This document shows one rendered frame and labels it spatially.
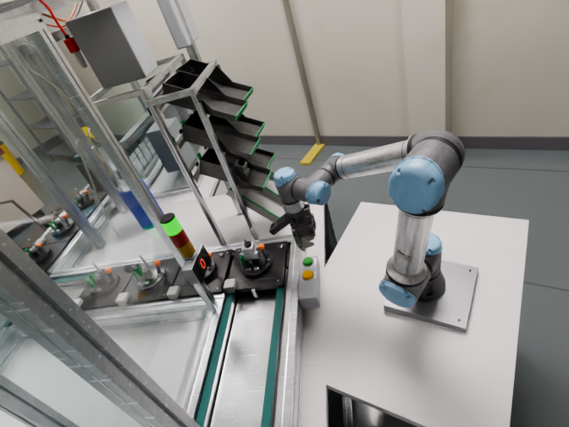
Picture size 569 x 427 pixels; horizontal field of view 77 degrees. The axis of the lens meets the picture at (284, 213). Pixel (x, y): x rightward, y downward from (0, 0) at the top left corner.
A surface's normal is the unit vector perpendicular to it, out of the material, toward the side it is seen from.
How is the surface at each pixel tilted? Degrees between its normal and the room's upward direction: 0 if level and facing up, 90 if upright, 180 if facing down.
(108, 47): 90
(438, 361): 0
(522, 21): 90
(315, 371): 0
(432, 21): 90
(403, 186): 82
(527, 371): 0
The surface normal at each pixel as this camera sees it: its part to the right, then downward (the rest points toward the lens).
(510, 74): -0.48, 0.64
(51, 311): 0.96, -0.16
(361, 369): -0.27, -0.76
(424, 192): -0.66, 0.49
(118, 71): -0.07, 0.63
